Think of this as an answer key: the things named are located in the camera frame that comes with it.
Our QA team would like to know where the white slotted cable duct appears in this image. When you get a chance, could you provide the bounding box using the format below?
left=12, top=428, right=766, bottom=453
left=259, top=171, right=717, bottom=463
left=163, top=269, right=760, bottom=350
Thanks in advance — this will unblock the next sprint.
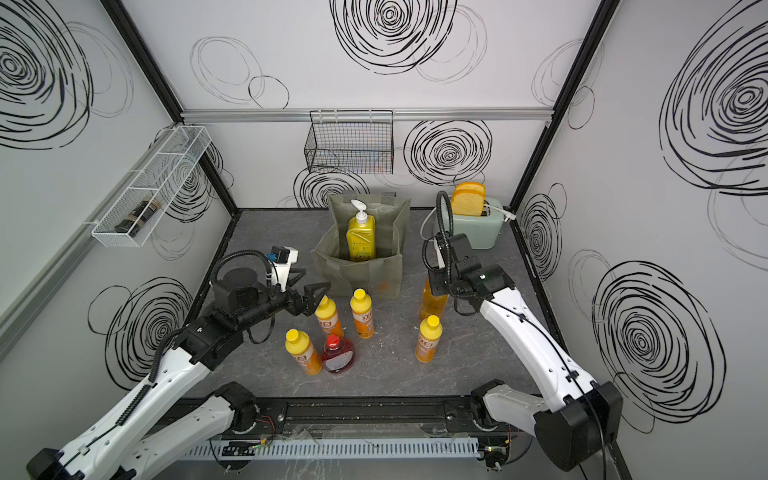
left=181, top=437, right=481, bottom=462

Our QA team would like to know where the yellow cap bottle right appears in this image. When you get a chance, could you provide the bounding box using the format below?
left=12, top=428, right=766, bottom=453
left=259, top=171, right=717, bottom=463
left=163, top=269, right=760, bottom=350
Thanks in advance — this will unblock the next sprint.
left=415, top=315, right=443, bottom=363

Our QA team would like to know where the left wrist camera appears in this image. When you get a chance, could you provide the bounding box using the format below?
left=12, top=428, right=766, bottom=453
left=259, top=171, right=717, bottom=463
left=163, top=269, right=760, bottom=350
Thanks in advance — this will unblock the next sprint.
left=267, top=246, right=299, bottom=292

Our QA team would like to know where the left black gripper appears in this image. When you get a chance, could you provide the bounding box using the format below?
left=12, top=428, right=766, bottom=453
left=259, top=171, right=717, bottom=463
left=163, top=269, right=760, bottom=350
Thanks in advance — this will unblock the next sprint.
left=238, top=267, right=331, bottom=334

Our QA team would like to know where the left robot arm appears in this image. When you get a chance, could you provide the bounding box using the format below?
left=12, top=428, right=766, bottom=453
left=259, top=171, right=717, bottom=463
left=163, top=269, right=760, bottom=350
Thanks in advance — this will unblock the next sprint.
left=26, top=261, right=330, bottom=479

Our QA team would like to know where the green fabric shopping bag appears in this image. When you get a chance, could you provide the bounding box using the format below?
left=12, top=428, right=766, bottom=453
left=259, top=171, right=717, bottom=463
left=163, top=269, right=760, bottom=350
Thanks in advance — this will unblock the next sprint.
left=311, top=191, right=411, bottom=299

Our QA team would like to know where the orange pump soap bottle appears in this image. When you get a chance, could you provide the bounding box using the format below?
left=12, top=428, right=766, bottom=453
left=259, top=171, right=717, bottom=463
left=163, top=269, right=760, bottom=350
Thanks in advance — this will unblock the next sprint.
left=419, top=278, right=449, bottom=321

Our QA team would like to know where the red soap bottle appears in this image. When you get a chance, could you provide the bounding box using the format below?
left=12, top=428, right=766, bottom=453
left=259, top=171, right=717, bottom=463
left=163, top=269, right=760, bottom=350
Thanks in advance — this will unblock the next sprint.
left=321, top=334, right=355, bottom=374

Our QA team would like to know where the yellow cap bottle back left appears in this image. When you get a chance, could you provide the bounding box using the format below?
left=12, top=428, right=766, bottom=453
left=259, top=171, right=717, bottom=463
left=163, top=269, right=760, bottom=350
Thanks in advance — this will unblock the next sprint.
left=315, top=295, right=344, bottom=338

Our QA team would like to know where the toast slice front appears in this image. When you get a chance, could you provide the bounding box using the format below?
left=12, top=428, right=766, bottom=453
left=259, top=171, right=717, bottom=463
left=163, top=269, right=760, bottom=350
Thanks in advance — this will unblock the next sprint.
left=451, top=187, right=485, bottom=217

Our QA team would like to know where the dark item in shelf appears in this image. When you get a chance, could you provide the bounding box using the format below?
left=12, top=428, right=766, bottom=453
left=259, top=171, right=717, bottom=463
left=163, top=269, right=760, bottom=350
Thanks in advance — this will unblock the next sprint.
left=114, top=199, right=161, bottom=237

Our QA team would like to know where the yellow cap bottle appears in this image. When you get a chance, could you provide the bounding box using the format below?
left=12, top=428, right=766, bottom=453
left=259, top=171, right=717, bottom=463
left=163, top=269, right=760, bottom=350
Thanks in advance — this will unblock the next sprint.
left=315, top=295, right=344, bottom=338
left=350, top=288, right=375, bottom=339
left=415, top=315, right=443, bottom=363
left=285, top=329, right=322, bottom=375

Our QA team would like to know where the mint green toaster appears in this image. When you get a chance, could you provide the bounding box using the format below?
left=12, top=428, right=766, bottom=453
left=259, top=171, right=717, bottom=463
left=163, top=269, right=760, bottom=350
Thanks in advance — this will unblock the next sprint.
left=452, top=197, right=506, bottom=250

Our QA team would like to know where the yellow cap bottle back middle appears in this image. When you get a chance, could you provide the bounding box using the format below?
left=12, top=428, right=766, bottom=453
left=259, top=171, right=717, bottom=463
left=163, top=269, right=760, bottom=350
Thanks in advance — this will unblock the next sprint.
left=350, top=288, right=375, bottom=339

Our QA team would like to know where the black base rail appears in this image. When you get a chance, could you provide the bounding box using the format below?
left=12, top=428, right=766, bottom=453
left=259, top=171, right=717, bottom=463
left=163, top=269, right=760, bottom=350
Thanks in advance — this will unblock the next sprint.
left=155, top=394, right=607, bottom=436

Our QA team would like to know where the yellow cap bottle front left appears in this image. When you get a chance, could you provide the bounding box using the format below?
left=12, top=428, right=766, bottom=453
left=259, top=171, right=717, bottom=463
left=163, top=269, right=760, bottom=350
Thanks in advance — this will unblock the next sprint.
left=285, top=329, right=322, bottom=375

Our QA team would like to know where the yellow pump soap bottle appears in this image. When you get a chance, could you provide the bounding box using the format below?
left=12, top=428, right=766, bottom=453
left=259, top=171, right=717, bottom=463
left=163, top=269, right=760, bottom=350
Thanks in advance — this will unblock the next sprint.
left=346, top=199, right=376, bottom=262

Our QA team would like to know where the toast slice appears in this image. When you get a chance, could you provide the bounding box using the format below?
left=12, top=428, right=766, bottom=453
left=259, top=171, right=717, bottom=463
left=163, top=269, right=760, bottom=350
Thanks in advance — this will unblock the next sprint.
left=451, top=187, right=485, bottom=217
left=455, top=182, right=486, bottom=195

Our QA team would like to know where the black wire basket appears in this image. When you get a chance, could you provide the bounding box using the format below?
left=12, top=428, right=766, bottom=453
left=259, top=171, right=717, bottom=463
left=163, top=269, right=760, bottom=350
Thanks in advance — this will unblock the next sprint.
left=304, top=109, right=395, bottom=174

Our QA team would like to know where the toast slice back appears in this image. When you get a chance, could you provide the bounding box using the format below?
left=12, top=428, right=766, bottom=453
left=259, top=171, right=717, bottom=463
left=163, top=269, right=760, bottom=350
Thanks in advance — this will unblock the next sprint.
left=455, top=182, right=486, bottom=195

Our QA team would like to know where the white wire shelf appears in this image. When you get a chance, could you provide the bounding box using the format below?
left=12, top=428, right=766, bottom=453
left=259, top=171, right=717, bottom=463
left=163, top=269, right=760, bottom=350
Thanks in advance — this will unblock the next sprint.
left=91, top=125, right=211, bottom=248

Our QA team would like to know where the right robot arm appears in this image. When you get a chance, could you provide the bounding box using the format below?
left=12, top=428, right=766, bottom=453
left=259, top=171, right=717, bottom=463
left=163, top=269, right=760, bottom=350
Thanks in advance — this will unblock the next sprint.
left=423, top=233, right=623, bottom=471

